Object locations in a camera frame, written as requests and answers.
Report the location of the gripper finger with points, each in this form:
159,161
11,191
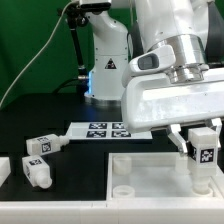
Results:
216,125
173,133

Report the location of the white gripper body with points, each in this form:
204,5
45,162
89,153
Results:
151,101

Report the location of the white square tabletop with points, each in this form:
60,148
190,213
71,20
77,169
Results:
148,175

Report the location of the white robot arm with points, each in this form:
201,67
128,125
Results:
194,28

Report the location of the white marker sheet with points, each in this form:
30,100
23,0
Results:
103,130

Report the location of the white left fence block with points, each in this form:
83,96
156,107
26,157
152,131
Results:
5,169

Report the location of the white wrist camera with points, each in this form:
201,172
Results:
152,62

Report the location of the mounted camera on stand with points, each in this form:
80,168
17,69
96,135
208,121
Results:
95,5

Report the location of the black camera stand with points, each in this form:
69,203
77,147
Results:
76,18

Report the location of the white front wall fence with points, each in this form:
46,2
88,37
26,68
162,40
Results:
168,211

